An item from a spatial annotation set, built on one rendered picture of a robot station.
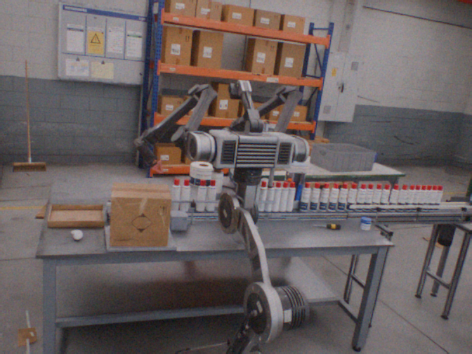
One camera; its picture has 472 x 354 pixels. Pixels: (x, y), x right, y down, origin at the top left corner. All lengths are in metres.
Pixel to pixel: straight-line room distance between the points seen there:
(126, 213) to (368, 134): 7.47
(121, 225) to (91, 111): 4.72
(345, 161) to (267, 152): 2.79
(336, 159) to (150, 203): 2.78
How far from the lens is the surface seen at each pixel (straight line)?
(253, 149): 2.02
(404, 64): 9.63
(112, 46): 6.77
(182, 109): 2.44
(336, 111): 8.21
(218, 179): 3.07
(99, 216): 2.79
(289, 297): 1.86
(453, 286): 4.03
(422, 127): 10.33
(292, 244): 2.68
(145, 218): 2.32
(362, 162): 4.98
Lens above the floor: 1.88
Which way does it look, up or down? 16 degrees down
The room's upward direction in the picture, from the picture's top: 7 degrees clockwise
